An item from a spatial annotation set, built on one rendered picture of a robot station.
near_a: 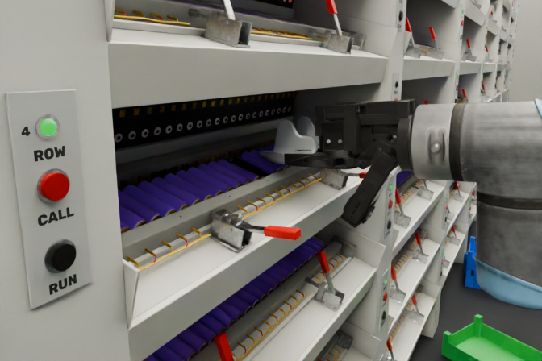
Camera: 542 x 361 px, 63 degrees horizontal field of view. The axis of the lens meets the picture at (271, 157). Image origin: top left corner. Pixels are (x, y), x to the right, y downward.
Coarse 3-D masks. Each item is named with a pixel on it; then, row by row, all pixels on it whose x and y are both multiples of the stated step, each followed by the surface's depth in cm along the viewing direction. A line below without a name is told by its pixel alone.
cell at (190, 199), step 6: (156, 180) 51; (162, 180) 51; (156, 186) 51; (162, 186) 51; (168, 186) 51; (174, 186) 51; (168, 192) 50; (174, 192) 50; (180, 192) 50; (186, 192) 50; (180, 198) 49; (186, 198) 49; (192, 198) 49; (198, 198) 50; (192, 204) 49
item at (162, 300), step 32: (224, 128) 69; (256, 128) 77; (128, 160) 53; (320, 192) 65; (352, 192) 71; (256, 224) 51; (288, 224) 53; (320, 224) 62; (192, 256) 42; (224, 256) 43; (256, 256) 47; (128, 288) 31; (160, 288) 37; (192, 288) 38; (224, 288) 43; (128, 320) 32; (160, 320) 35; (192, 320) 40
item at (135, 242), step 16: (272, 176) 59; (288, 176) 61; (304, 176) 66; (240, 192) 53; (256, 192) 54; (272, 192) 58; (192, 208) 46; (208, 208) 47; (224, 208) 49; (240, 208) 51; (256, 208) 53; (144, 224) 41; (160, 224) 42; (176, 224) 42; (192, 224) 45; (208, 224) 47; (128, 240) 38; (144, 240) 39; (160, 240) 41; (128, 256) 38
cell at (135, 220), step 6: (120, 210) 43; (126, 210) 43; (120, 216) 43; (126, 216) 43; (132, 216) 43; (138, 216) 43; (126, 222) 42; (132, 222) 42; (138, 222) 42; (132, 228) 42
